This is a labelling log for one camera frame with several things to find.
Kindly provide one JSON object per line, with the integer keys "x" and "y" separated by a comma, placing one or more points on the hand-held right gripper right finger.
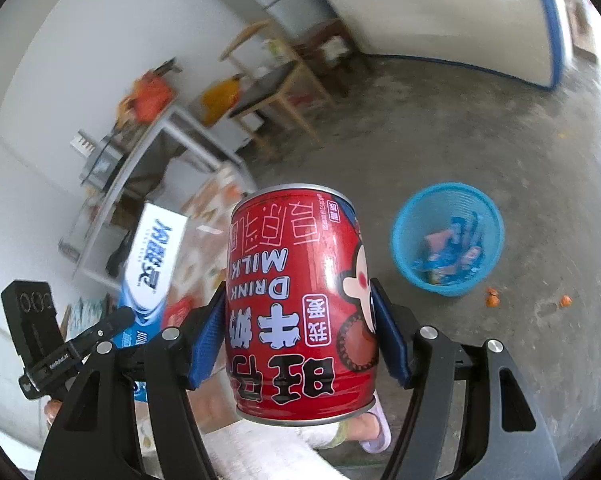
{"x": 393, "y": 340}

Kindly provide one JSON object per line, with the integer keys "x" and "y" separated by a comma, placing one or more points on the pink packet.
{"x": 438, "y": 241}

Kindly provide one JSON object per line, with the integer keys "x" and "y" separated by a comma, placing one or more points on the person's leg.
{"x": 280, "y": 455}

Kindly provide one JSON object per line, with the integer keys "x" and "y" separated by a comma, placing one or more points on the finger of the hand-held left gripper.
{"x": 110, "y": 324}

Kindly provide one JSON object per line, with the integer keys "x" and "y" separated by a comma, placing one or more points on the black bag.
{"x": 118, "y": 257}

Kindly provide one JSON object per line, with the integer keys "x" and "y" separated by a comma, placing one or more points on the white metal frame table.
{"x": 200, "y": 147}

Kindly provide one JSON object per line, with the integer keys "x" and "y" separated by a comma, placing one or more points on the person's left hand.
{"x": 52, "y": 414}

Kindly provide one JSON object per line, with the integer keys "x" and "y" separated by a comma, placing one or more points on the wooden chair black seat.
{"x": 263, "y": 90}

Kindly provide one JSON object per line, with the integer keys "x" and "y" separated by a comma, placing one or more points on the white mattress blue edge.
{"x": 430, "y": 10}

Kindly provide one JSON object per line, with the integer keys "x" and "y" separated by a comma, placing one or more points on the dark wooden stool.
{"x": 330, "y": 35}

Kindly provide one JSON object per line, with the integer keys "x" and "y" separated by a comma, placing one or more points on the yellow plastic bag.
{"x": 220, "y": 97}

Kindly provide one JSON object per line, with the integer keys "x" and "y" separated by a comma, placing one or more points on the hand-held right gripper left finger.
{"x": 208, "y": 340}

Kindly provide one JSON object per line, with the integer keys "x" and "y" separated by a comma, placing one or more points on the orange plastic bag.
{"x": 150, "y": 95}

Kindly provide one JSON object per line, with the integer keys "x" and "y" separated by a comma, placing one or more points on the dark bag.
{"x": 164, "y": 65}

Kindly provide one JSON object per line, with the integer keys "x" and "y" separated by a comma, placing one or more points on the red drink can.
{"x": 290, "y": 310}

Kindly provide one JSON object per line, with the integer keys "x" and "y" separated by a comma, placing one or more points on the silver metal appliance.
{"x": 100, "y": 165}

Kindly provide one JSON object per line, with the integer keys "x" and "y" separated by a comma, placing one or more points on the blue white toothpaste box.
{"x": 153, "y": 260}

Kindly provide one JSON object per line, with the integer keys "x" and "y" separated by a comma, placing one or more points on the purple slipper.
{"x": 380, "y": 432}

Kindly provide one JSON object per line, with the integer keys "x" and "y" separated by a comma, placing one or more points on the blue plastic wastebasket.
{"x": 410, "y": 265}

